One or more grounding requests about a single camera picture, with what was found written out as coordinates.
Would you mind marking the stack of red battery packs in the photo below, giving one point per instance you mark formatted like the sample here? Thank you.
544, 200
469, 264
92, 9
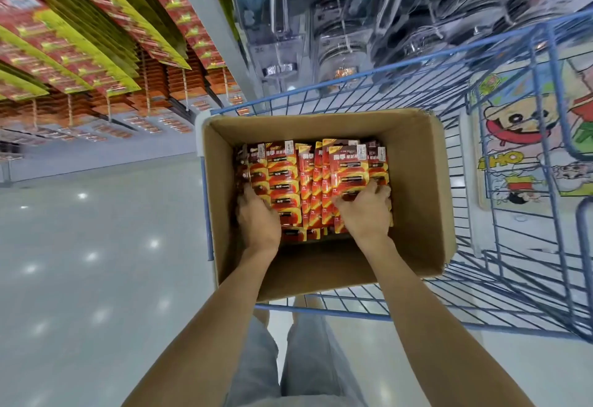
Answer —
287, 189

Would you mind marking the person's right thumb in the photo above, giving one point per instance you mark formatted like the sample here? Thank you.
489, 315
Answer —
341, 205

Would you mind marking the person's leg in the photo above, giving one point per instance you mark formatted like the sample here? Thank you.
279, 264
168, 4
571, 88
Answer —
306, 305
261, 317

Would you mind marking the person's right forearm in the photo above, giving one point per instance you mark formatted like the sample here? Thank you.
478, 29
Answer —
431, 328

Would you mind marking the person's left fingers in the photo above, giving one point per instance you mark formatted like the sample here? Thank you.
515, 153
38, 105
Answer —
245, 193

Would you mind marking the grey shorts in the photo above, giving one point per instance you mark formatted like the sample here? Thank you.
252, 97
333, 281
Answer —
305, 369

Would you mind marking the cartoon picture board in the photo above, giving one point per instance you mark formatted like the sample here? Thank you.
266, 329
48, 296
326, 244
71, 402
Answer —
523, 142

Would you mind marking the red battery blister pack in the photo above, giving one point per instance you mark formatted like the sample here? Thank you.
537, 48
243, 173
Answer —
350, 170

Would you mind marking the grey shelf upright post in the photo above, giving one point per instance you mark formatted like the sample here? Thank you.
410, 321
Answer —
208, 17

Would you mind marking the person's left hand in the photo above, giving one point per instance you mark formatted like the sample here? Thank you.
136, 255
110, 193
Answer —
257, 223

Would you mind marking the person's right hand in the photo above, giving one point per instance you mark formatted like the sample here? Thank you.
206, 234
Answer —
368, 216

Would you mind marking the rack of clear packaged goods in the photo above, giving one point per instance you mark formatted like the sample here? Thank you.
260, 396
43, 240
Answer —
370, 13

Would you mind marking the rack of hanging red packets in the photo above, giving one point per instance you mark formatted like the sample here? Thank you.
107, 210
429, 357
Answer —
83, 40

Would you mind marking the person's left leg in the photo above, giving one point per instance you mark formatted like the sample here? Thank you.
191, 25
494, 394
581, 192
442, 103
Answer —
261, 317

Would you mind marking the person's right leg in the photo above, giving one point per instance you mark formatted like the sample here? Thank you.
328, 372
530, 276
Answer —
306, 305

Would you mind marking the brown cardboard box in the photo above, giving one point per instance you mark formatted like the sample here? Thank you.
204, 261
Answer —
417, 189

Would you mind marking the person's left forearm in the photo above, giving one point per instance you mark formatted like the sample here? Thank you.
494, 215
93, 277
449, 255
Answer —
208, 328

